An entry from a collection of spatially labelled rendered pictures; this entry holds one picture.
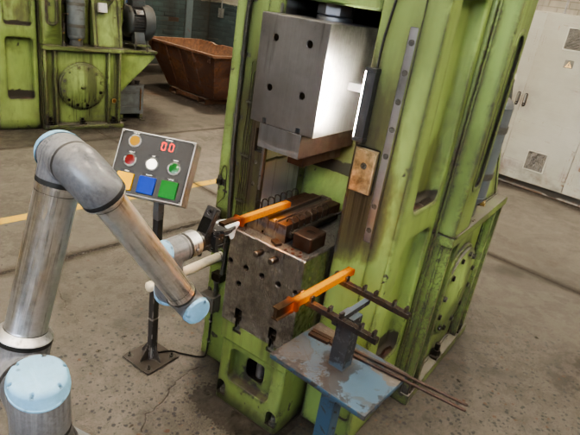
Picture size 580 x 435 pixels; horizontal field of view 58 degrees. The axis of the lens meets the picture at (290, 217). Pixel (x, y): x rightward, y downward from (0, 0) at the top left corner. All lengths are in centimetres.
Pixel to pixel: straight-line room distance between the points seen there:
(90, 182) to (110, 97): 556
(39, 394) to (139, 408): 121
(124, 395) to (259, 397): 65
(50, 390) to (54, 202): 46
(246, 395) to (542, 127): 549
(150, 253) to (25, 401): 46
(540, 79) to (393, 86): 530
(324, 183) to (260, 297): 66
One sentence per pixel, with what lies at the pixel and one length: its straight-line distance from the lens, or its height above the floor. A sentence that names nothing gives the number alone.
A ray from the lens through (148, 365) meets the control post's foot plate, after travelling 279.
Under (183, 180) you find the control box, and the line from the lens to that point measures 224.
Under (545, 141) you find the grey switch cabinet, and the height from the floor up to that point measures 65.
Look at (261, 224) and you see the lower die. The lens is 215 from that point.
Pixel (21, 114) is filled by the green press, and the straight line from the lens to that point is 667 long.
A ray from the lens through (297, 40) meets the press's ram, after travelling 194.
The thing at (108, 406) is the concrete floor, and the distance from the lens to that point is 265.
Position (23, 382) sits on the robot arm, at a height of 87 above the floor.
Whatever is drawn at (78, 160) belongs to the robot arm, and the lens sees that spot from 131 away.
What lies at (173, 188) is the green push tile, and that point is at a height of 102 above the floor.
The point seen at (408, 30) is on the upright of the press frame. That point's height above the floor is 178.
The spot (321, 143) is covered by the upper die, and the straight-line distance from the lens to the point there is 209.
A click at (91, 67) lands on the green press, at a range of 671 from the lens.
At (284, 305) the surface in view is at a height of 96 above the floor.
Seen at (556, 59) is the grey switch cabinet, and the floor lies 159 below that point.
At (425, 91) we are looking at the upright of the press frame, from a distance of 187.
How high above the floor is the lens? 183
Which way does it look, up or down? 23 degrees down
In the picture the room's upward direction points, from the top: 9 degrees clockwise
